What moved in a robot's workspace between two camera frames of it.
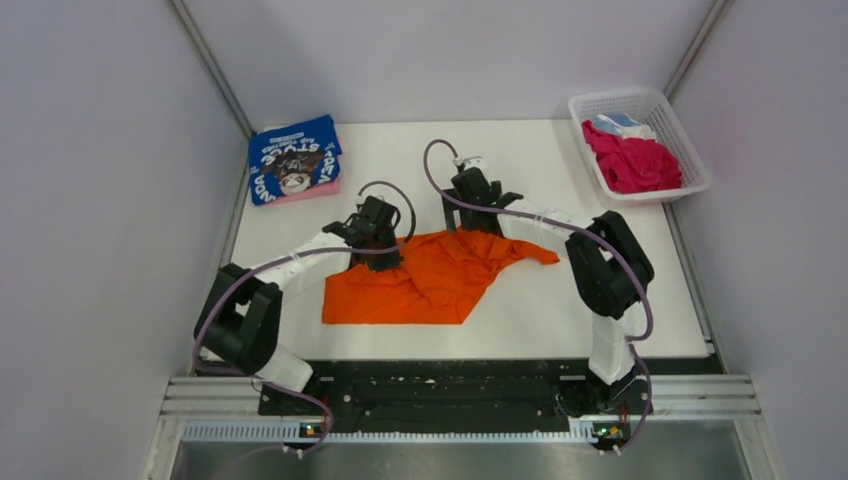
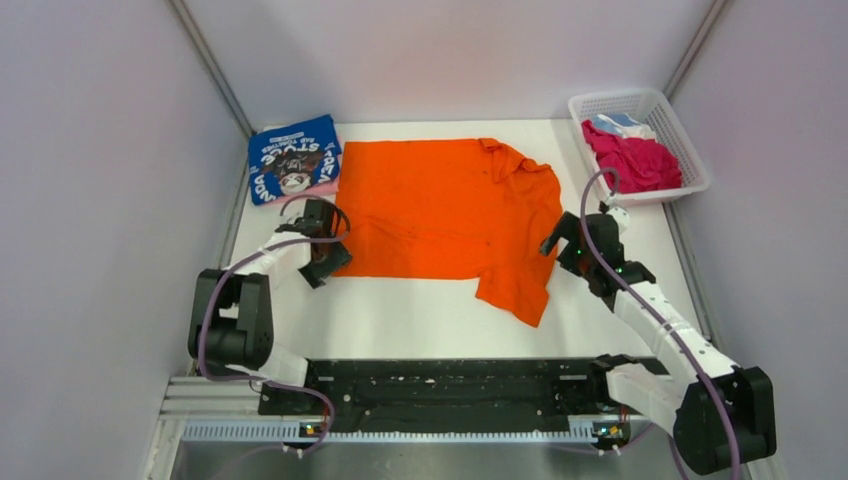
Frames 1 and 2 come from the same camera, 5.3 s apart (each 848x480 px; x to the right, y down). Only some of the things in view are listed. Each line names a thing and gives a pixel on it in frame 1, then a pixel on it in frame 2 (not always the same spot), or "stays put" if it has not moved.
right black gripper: x=449 y=210 → x=566 y=227
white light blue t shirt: x=623 y=126 stays put
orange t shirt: x=444 y=279 → x=462 y=209
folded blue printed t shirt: x=292 y=159 stays put
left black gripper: x=390 y=261 → x=339 y=257
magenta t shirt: x=633 y=165 stays put
